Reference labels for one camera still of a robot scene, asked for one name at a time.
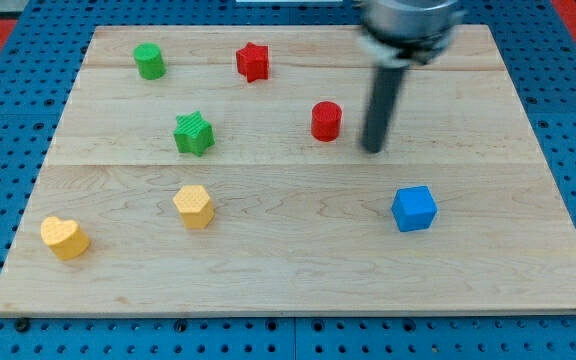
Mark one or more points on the red cylinder block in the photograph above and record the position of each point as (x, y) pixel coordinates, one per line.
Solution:
(326, 121)

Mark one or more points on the light wooden board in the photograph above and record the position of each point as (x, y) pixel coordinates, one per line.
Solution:
(302, 227)

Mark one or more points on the yellow hexagon block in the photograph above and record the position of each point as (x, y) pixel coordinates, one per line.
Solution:
(194, 206)

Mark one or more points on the green star block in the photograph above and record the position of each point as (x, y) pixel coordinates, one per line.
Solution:
(193, 134)

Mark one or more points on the red star block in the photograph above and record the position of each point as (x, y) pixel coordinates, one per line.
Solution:
(253, 62)

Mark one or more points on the blue cube block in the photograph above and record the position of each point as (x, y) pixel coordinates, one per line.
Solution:
(414, 208)

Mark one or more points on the black cylindrical pointer rod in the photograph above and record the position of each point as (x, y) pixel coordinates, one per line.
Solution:
(384, 93)

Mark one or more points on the green cylinder block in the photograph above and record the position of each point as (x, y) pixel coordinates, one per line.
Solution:
(149, 61)

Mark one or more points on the yellow heart block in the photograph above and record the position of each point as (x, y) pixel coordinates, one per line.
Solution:
(65, 238)

